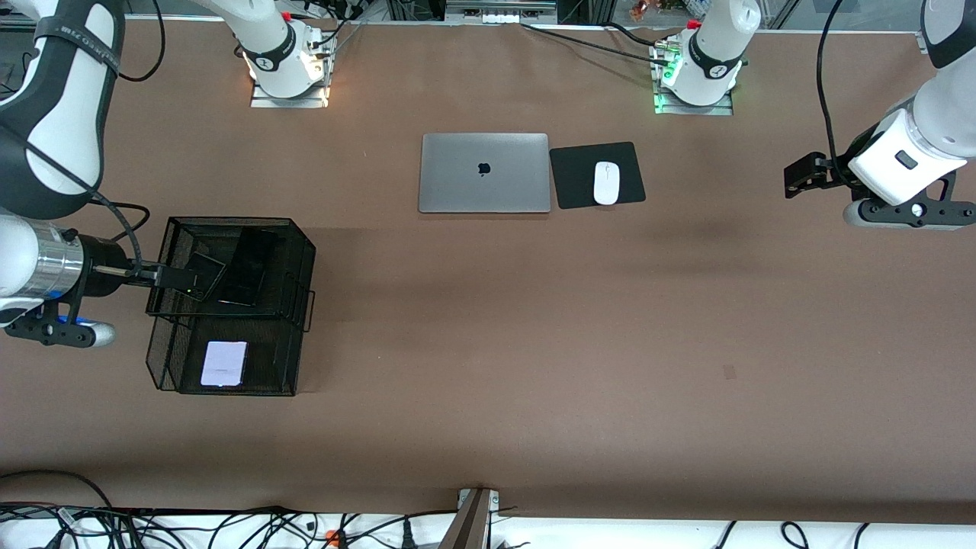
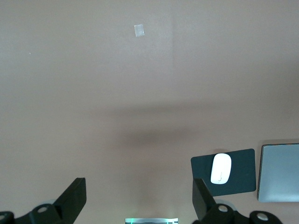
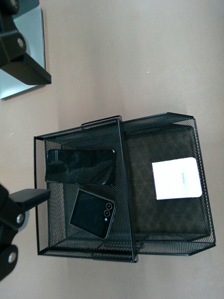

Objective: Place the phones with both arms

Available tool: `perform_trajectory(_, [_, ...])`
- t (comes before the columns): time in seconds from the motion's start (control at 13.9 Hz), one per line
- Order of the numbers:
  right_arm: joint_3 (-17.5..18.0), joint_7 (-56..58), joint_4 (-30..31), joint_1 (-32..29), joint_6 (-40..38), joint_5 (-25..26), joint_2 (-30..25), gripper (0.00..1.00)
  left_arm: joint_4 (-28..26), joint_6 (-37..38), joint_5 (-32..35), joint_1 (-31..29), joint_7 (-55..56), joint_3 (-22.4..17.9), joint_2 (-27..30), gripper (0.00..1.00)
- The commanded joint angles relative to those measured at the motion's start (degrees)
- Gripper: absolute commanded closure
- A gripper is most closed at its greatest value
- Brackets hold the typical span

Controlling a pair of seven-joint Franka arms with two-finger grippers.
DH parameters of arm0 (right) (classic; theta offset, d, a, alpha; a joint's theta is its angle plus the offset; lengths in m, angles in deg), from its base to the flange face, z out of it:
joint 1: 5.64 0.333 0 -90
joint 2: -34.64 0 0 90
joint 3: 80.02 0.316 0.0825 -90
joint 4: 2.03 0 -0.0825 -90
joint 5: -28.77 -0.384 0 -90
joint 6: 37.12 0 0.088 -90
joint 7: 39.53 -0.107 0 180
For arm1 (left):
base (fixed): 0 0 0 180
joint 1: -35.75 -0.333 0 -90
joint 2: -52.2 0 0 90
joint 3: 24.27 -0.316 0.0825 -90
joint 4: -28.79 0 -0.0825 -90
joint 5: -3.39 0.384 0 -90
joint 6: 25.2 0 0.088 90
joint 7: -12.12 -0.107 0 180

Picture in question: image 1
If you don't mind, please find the white computer mouse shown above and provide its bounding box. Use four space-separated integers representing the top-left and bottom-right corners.
593 161 621 206

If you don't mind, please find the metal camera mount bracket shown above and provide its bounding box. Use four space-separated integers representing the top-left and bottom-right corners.
438 488 500 549

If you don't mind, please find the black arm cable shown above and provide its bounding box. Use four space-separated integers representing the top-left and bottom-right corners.
817 0 859 188
0 0 167 268

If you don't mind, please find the silver closed laptop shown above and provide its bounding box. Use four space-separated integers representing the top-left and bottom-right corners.
418 133 551 215

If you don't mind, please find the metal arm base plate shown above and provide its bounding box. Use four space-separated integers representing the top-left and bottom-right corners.
250 75 332 110
653 84 735 117

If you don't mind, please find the grey power strip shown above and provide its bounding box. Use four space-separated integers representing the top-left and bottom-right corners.
445 0 559 25

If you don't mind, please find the thick black cable loop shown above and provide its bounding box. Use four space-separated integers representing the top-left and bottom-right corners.
0 470 115 510

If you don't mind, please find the black slab smartphone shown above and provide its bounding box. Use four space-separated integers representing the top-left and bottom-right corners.
217 227 280 307

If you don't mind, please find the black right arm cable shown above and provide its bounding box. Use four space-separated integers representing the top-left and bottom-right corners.
0 0 167 268

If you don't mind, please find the thin black cable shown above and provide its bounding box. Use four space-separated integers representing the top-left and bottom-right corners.
521 21 672 63

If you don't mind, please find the black wire mesh tray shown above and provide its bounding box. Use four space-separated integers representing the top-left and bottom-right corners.
145 217 317 397

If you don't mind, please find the small black flip phone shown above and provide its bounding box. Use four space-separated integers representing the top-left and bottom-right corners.
179 252 228 302

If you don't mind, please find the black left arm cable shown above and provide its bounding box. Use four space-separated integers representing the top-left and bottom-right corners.
817 0 859 188

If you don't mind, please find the lavender flip phone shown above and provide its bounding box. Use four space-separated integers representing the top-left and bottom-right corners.
201 341 249 387

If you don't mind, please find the black mouse pad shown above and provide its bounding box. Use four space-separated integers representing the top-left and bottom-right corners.
549 141 647 210

